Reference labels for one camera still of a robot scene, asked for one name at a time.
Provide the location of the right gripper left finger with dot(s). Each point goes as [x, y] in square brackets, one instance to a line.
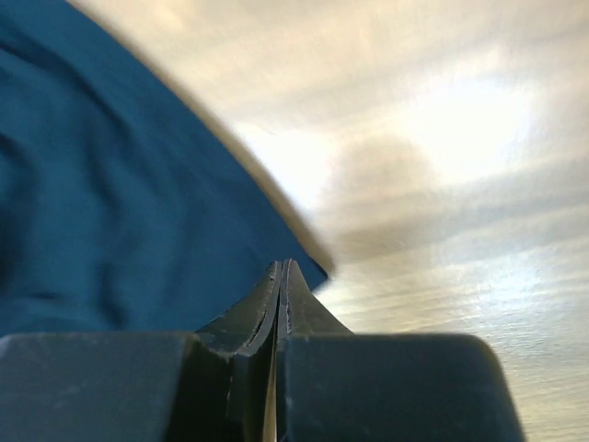
[208, 385]

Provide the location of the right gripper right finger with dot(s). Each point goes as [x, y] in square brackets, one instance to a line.
[335, 385]

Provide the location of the navy basketball jersey 23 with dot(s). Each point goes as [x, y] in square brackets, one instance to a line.
[120, 209]

